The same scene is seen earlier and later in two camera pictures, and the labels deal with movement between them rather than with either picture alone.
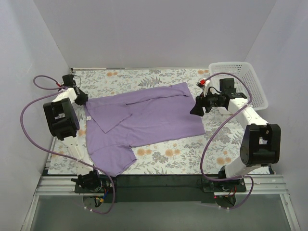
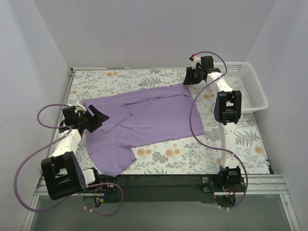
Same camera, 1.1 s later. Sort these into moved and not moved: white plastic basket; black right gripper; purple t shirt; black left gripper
Moved: black right gripper; black left gripper
Not moved: purple t shirt; white plastic basket
